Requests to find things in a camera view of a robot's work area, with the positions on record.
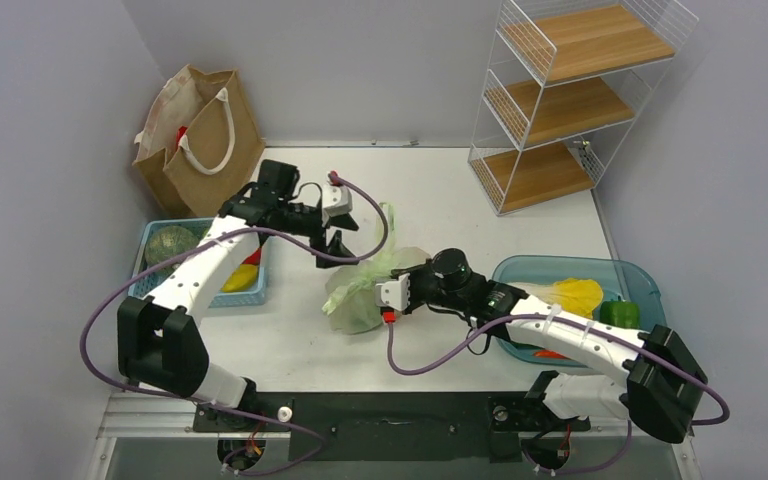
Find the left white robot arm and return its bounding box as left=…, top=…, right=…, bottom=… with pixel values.
left=117, top=160, right=358, bottom=430

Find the purple cable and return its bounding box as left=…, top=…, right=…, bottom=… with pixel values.
left=385, top=312, right=732, bottom=477
left=79, top=173, right=392, bottom=478

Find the red apple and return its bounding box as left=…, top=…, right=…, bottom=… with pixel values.
left=243, top=248, right=262, bottom=266

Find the green bell pepper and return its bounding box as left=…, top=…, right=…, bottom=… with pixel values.
left=599, top=300, right=641, bottom=330

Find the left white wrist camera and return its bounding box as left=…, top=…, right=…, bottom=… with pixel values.
left=321, top=183, right=353, bottom=218

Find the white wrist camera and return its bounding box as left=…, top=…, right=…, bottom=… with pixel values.
left=321, top=183, right=353, bottom=218
left=373, top=274, right=410, bottom=313

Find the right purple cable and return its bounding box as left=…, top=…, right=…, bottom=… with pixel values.
left=385, top=312, right=732, bottom=477

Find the teal plastic tray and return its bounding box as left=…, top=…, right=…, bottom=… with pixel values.
left=492, top=255, right=667, bottom=331

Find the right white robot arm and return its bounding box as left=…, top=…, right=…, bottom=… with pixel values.
left=374, top=248, right=716, bottom=444

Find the brown jute tote bag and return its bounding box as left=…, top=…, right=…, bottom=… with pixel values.
left=132, top=65, right=265, bottom=218

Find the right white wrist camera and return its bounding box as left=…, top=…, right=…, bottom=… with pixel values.
left=373, top=274, right=410, bottom=313

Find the white wire wooden shelf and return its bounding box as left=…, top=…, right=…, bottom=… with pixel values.
left=468, top=1, right=699, bottom=215

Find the yellow napa cabbage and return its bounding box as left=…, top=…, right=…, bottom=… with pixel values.
left=512, top=278, right=604, bottom=319

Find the light blue plastic basket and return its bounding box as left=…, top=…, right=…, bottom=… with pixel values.
left=128, top=217, right=272, bottom=309

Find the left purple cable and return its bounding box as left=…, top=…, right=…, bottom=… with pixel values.
left=79, top=173, right=392, bottom=478

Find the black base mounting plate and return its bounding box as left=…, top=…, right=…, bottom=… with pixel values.
left=193, top=392, right=591, bottom=463

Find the green plastic grocery bag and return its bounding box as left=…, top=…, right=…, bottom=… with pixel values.
left=321, top=202, right=430, bottom=335

